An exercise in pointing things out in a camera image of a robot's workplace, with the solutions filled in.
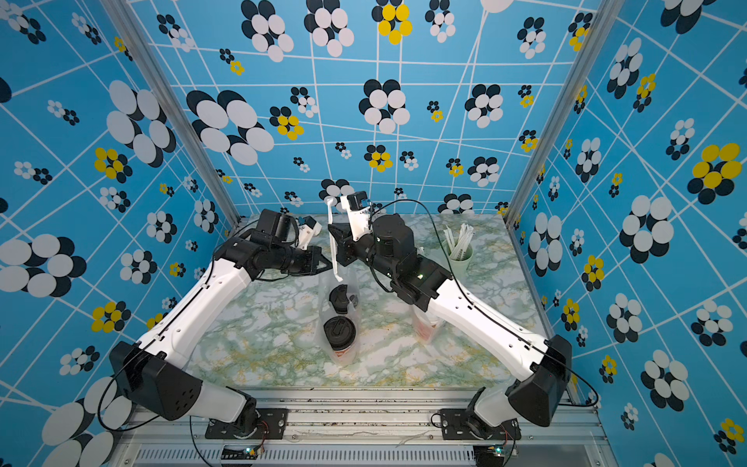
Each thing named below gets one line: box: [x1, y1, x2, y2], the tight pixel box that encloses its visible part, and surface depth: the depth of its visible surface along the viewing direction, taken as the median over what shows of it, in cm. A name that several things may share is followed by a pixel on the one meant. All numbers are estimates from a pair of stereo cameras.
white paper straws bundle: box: [443, 222, 476, 260], surface depth 95 cm
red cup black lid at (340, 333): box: [322, 315, 357, 358], surface depth 74 cm
